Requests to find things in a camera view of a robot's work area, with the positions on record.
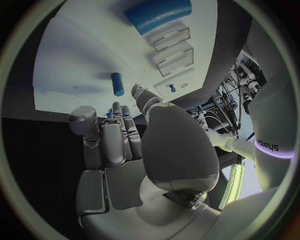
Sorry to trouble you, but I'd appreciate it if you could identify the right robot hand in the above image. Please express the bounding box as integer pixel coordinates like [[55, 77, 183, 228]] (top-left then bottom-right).
[[66, 83, 223, 240]]

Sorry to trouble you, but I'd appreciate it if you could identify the white task board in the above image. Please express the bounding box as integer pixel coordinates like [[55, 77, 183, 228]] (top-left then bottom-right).
[[31, 0, 220, 124]]

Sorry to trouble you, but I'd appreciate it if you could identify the equipment rack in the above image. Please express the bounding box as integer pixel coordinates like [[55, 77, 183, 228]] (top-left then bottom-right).
[[186, 50, 269, 133]]

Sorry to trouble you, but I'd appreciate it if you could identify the glowing light bar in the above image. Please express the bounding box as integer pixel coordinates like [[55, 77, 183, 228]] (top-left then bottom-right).
[[218, 162, 247, 210]]

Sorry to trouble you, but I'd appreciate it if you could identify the blue short cylinder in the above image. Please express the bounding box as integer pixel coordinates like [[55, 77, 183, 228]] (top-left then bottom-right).
[[110, 72, 125, 97]]

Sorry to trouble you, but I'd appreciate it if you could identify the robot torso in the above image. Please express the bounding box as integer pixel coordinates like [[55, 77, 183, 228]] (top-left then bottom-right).
[[243, 22, 298, 192]]

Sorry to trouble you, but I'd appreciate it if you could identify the large blue cylinder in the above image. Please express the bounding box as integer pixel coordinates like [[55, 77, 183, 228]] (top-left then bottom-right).
[[123, 0, 194, 37]]

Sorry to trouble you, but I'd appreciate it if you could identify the white cable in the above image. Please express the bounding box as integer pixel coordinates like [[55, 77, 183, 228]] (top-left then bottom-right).
[[201, 109, 239, 136]]

